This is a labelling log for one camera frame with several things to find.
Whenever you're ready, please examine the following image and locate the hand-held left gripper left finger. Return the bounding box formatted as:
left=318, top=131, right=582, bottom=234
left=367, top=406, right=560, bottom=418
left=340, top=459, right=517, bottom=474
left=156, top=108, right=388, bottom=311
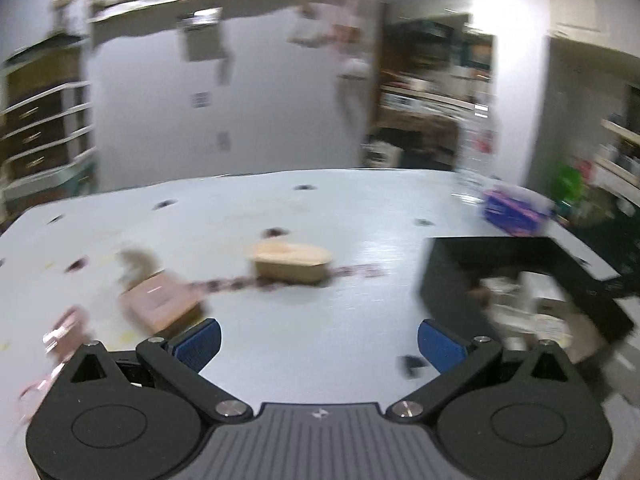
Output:
left=67, top=318, right=254, bottom=419

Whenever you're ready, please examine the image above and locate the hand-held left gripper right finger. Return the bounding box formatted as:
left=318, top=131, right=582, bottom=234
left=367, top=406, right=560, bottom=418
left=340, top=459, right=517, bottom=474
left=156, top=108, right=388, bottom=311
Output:
left=385, top=318, right=582, bottom=419

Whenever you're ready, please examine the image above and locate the black storage box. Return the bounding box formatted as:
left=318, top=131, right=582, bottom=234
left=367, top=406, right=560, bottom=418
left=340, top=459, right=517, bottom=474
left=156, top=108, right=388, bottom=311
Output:
left=419, top=236, right=637, bottom=363

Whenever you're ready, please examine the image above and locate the white charger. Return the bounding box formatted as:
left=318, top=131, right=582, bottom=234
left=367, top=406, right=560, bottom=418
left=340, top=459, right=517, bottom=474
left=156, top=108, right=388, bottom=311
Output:
left=519, top=271, right=577, bottom=312

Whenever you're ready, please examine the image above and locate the brown square box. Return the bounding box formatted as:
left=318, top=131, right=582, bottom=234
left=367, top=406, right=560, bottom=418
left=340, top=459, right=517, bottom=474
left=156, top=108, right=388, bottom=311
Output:
left=118, top=269, right=207, bottom=334

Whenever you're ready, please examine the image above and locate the pink eyelash curler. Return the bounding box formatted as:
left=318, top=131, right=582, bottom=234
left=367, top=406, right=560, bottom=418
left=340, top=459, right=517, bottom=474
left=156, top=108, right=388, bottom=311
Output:
left=17, top=304, right=94, bottom=403

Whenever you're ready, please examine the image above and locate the purple tissue pack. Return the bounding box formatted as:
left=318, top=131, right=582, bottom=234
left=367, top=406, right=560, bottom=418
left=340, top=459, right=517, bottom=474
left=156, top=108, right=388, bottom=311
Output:
left=481, top=186, right=550, bottom=237

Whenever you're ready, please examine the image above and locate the clear water bottle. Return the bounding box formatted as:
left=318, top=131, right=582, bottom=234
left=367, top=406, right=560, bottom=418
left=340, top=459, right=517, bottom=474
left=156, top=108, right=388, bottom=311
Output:
left=457, top=100, right=502, bottom=197

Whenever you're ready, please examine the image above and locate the wooden drawer shelf unit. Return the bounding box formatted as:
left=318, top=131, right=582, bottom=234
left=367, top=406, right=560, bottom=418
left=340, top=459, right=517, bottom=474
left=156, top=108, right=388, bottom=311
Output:
left=0, top=79, right=99, bottom=198

